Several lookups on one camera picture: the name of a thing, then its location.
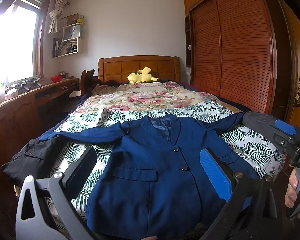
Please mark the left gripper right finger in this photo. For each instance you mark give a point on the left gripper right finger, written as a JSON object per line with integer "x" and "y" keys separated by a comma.
{"x": 251, "y": 209}

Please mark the wooden headboard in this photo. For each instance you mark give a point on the wooden headboard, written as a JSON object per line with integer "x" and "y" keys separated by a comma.
{"x": 118, "y": 68}

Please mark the navy blue suit jacket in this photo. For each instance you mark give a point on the navy blue suit jacket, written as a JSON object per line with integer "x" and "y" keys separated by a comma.
{"x": 153, "y": 183}

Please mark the tied white curtain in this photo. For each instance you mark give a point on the tied white curtain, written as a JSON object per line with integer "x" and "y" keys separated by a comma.
{"x": 55, "y": 15}

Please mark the window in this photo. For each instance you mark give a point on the window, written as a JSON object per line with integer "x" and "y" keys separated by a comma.
{"x": 22, "y": 27}

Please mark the wooden desk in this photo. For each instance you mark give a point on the wooden desk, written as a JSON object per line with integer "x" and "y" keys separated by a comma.
{"x": 28, "y": 116}

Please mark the dark grey garment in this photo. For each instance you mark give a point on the dark grey garment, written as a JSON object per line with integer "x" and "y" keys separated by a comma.
{"x": 264, "y": 124}

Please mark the palm leaf bed sheet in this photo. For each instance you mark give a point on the palm leaf bed sheet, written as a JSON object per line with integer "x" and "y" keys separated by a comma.
{"x": 96, "y": 112}

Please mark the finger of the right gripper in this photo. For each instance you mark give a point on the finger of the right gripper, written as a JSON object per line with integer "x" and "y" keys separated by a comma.
{"x": 285, "y": 127}
{"x": 286, "y": 144}

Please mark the floral quilt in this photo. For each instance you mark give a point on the floral quilt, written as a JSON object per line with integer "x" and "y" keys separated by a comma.
{"x": 147, "y": 97}

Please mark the white wall shelf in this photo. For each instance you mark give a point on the white wall shelf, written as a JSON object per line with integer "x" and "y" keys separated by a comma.
{"x": 68, "y": 38}

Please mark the red bowl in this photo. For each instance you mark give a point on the red bowl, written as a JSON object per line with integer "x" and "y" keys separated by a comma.
{"x": 56, "y": 78}

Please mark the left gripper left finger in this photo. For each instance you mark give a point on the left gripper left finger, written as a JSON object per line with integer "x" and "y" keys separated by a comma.
{"x": 34, "y": 219}

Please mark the person's right hand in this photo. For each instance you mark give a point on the person's right hand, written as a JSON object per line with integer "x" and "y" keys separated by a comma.
{"x": 291, "y": 194}

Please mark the yellow plush toy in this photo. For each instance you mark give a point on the yellow plush toy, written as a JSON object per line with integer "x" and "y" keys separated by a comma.
{"x": 142, "y": 76}

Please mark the wooden chair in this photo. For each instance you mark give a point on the wooden chair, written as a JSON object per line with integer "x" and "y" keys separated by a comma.
{"x": 88, "y": 81}

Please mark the black garment on bed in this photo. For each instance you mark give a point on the black garment on bed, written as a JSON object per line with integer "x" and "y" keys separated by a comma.
{"x": 36, "y": 158}

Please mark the wooden louvred wardrobe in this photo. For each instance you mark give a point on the wooden louvred wardrobe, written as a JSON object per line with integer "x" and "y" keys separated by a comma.
{"x": 240, "y": 50}

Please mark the wooden door with handle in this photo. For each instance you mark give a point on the wooden door with handle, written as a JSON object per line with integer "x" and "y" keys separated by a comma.
{"x": 293, "y": 25}

